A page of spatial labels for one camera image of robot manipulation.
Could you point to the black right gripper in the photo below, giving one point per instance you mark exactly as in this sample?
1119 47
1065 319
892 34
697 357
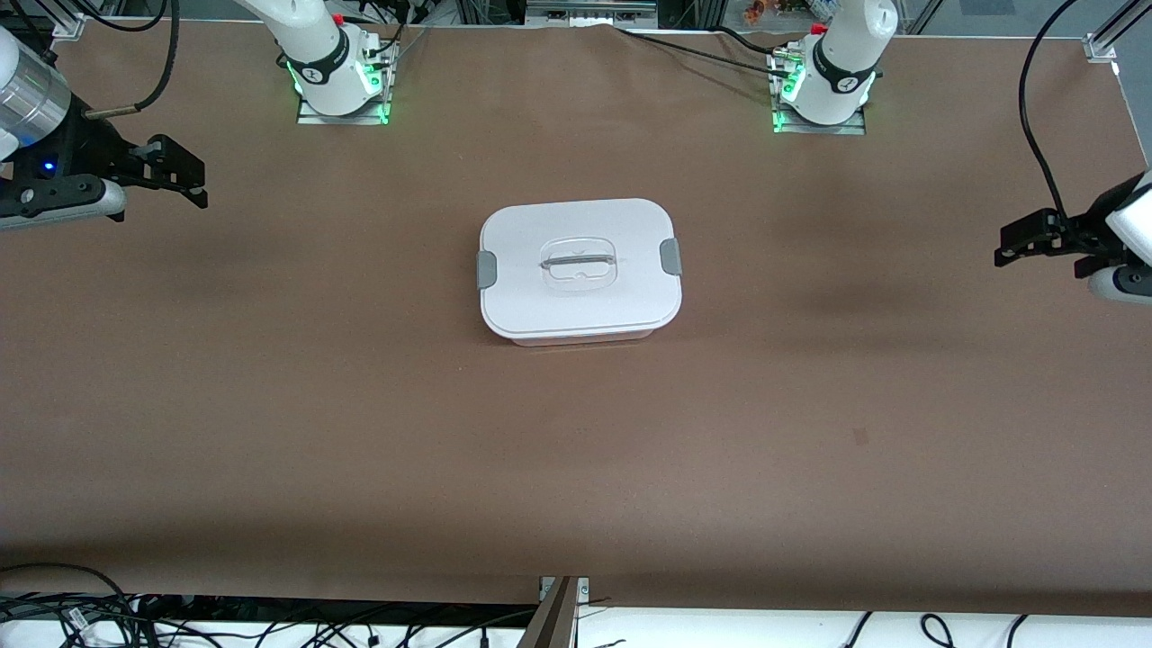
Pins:
93 148

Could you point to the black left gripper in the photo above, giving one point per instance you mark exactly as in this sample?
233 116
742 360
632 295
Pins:
1084 229

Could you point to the white box lid grey clips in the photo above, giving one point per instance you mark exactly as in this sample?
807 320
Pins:
576 297

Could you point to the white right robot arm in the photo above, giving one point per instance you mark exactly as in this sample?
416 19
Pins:
324 81

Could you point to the translucent plastic storage box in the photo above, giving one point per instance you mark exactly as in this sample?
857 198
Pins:
585 341

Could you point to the grey metal device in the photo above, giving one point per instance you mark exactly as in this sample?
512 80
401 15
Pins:
589 11

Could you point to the brown table cover sheet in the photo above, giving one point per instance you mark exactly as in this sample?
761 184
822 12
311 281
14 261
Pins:
576 468

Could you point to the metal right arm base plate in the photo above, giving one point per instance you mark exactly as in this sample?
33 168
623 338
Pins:
310 117

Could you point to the aluminium frame profile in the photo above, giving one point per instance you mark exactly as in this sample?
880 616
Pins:
1105 36

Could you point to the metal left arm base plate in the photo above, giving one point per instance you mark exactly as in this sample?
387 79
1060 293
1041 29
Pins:
846 129

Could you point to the small metal bracket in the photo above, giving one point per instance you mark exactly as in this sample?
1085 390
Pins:
583 589

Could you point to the dark angled post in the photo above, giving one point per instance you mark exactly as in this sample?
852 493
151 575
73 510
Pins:
544 625

